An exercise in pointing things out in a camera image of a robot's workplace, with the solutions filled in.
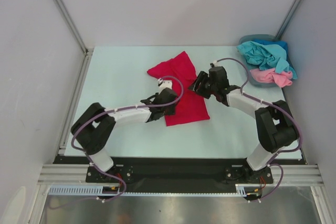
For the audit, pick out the left aluminium frame post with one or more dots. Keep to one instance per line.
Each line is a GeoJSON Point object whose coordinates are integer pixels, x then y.
{"type": "Point", "coordinates": [60, 5]}

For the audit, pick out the left light blue cable duct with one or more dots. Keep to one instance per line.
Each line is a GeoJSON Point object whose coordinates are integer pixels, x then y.
{"type": "Point", "coordinates": [73, 190]}

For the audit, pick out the aluminium frame post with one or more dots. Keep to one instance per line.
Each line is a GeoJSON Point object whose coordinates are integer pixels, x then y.
{"type": "Point", "coordinates": [288, 18]}
{"type": "Point", "coordinates": [60, 5]}

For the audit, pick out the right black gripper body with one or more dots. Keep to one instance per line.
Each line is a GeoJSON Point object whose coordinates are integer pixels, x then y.
{"type": "Point", "coordinates": [206, 85]}

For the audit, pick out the right aluminium frame post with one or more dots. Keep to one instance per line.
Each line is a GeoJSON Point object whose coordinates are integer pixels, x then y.
{"type": "Point", "coordinates": [288, 18]}

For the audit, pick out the grey plastic bin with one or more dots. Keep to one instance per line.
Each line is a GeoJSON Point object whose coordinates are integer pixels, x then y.
{"type": "Point", "coordinates": [250, 67]}

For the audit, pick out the pink t shirt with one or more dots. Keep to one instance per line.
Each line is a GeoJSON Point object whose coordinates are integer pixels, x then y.
{"type": "Point", "coordinates": [270, 76]}

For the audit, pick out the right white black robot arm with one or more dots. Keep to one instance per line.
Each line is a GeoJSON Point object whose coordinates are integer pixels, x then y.
{"type": "Point", "coordinates": [274, 122]}

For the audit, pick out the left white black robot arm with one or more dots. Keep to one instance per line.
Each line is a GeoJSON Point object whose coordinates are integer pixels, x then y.
{"type": "Point", "coordinates": [91, 131]}

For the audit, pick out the right light blue cable duct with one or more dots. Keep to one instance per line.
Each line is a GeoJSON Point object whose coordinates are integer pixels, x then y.
{"type": "Point", "coordinates": [250, 189]}

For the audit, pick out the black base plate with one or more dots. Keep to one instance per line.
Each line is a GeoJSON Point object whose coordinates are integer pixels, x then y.
{"type": "Point", "coordinates": [180, 175]}

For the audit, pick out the light blue cable duct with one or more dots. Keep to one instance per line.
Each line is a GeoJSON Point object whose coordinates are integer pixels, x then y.
{"type": "Point", "coordinates": [250, 189]}
{"type": "Point", "coordinates": [73, 190]}

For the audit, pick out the red t shirt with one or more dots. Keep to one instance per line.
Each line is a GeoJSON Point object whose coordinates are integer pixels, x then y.
{"type": "Point", "coordinates": [191, 107]}

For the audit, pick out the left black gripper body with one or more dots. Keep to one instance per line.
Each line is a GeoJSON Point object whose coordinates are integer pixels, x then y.
{"type": "Point", "coordinates": [168, 110]}

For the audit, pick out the dark blue t shirt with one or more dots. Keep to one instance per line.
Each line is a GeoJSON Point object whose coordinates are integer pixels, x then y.
{"type": "Point", "coordinates": [280, 43]}

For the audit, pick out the light blue t shirt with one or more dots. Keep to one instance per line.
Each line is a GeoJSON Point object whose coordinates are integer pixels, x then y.
{"type": "Point", "coordinates": [266, 57]}

